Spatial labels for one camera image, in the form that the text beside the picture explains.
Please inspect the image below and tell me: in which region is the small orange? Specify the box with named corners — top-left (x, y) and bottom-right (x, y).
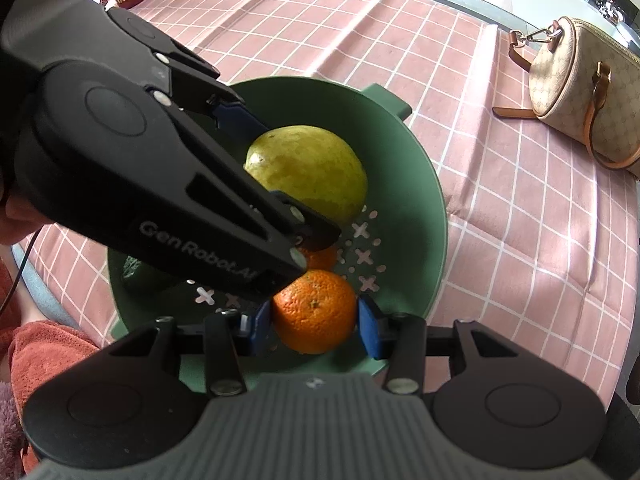
top-left (295, 244), bottom-right (339, 272)

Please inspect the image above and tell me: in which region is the coral fleece garment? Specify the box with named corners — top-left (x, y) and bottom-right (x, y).
top-left (0, 260), bottom-right (103, 480)

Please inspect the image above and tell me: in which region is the purple fluffy cloth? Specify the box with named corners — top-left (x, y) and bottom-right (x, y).
top-left (0, 384), bottom-right (27, 480)

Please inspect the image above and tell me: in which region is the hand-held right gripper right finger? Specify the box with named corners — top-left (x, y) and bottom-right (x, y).
top-left (356, 294), bottom-right (507, 394)

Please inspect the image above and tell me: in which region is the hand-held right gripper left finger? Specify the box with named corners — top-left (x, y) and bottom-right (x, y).
top-left (119, 302), bottom-right (274, 397)

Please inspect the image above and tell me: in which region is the yellow-green pear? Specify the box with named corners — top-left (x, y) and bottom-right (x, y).
top-left (244, 126), bottom-right (370, 224)

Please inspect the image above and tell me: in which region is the person's left hand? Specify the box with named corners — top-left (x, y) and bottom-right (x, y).
top-left (0, 194), bottom-right (52, 247)

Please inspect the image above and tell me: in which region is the pink checked tablecloth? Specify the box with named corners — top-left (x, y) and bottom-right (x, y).
top-left (14, 0), bottom-right (640, 413)

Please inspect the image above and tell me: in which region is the green colander bowl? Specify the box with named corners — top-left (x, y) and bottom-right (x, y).
top-left (106, 76), bottom-right (450, 379)

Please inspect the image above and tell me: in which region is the beige patterned handbag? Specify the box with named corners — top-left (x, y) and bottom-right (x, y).
top-left (492, 16), bottom-right (640, 181)

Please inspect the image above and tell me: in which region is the large orange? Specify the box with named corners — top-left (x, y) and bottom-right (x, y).
top-left (271, 269), bottom-right (359, 356)

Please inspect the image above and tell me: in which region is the thin black cable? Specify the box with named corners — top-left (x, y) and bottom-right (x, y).
top-left (0, 229), bottom-right (42, 313)

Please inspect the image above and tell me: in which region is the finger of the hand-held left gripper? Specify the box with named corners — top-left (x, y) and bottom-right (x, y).
top-left (106, 6), bottom-right (269, 134)
top-left (170, 105), bottom-right (342, 270)

